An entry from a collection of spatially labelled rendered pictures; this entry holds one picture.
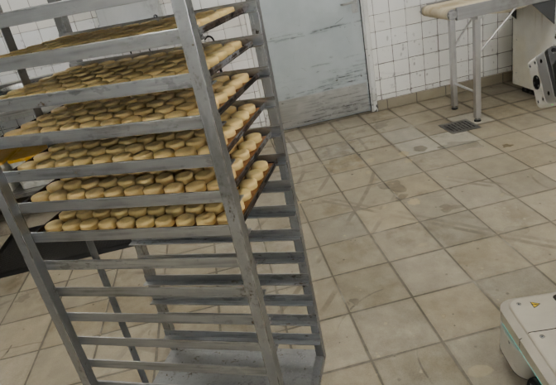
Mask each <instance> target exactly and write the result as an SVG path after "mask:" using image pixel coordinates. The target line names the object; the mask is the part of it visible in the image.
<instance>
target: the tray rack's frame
mask: <svg viewBox="0 0 556 385"><path fill-rule="evenodd" d="M58 1H62V0H47V2H48V3H51V2H58ZM54 21H55V24H56V27H57V30H58V32H59V35H60V34H65V33H70V32H73V31H72V28H71V25H70V21H69V18H68V17H67V16H65V17H57V18H54ZM1 32H2V35H3V37H4V40H5V42H6V44H7V48H8V49H9V52H11V51H17V50H18V49H17V45H16V43H15V41H14V39H13V36H12V33H11V30H10V28H9V27H5V28H1ZM17 73H18V74H19V77H20V79H21V82H22V85H23V87H24V85H26V84H31V81H30V79H29V76H28V74H27V72H26V69H21V70H17ZM0 210H1V211H2V214H3V216H4V218H5V220H6V222H7V225H8V227H9V228H10V230H11V232H12V236H13V237H14V239H15V241H16V243H17V246H18V248H19V250H20V252H21V254H22V256H23V258H24V261H25V263H26V265H27V267H28V269H29V271H30V273H31V276H32V278H33V280H34V282H35V284H36V286H37V289H38V291H39V292H40V294H41V297H42V299H43V301H44V303H45V305H46V308H47V310H48V311H49V313H50V317H51V319H52V320H53V322H54V324H55V327H56V329H57V331H58V333H59V335H60V337H61V339H62V341H63V344H64V346H65V348H66V350H67V352H68V354H69V357H70V359H71V361H72V363H73V365H74V367H75V369H76V372H77V374H78V375H79V378H80V380H81V382H82V384H83V385H99V384H98V380H97V378H96V377H95V375H94V373H93V370H92V368H91V366H90V363H89V361H88V359H87V357H86V354H85V352H84V350H83V348H82V345H81V343H80V342H79V338H78V336H77V334H76V333H75V331H74V327H73V326H72V324H71V322H70V318H69V317H68V315H67V312H66V310H65V308H64V306H63V303H62V301H61V299H60V297H59V294H58V292H57V290H56V289H55V285H54V283H53V281H52V280H51V277H50V274H49V273H48V270H47V268H46V265H45V264H44V261H43V259H42V257H41V255H40V252H39V250H38V248H37V246H36V243H35V241H34V239H33V237H32V235H31V232H30V230H29V228H28V226H27V224H26V221H25V219H24V217H23V215H22V212H21V210H20V208H19V206H18V204H17V201H16V199H15V197H14V195H13V193H12V190H11V188H10V186H9V184H8V182H7V179H6V177H5V175H4V173H3V171H2V168H1V166H0ZM85 242H86V243H87V246H88V248H89V251H90V254H91V256H92V259H100V257H99V255H98V251H97V249H96V247H95V244H94V242H93V241H85ZM135 249H136V251H137V255H150V254H149V252H148V250H147V247H146V245H137V246H135ZM97 271H98V274H99V276H100V279H101V281H102V284H103V286H111V285H110V282H109V280H108V276H107V274H106V272H105V270H104V269H97ZM108 299H109V301H110V303H111V306H112V308H113V311H114V313H122V312H121V310H120V307H119V305H118V303H117V299H116V297H115V296H108ZM118 324H119V326H120V328H121V331H122V334H123V336H124V338H131V335H130V333H129V330H128V328H127V325H126V322H118ZM128 348H129V351H130V353H131V356H132V359H133V361H141V360H140V358H139V356H138V353H137V350H136V348H135V346H128ZM276 353H277V357H278V360H279V364H280V368H284V369H285V371H284V374H283V381H284V384H285V385H320V384H321V380H322V376H323V371H324V363H325V361H324V356H316V353H315V349H277V352H276ZM164 363H196V364H214V365H232V366H249V367H265V364H264V361H263V357H262V355H261V351H244V350H222V349H179V348H171V351H170V353H169V355H168V356H167V358H166V360H165V362H164ZM153 383H161V384H174V385H270V384H269V381H268V377H267V376H254V375H238V374H223V373H192V372H176V371H159V373H158V374H157V375H156V378H155V380H154V381H153Z"/></svg>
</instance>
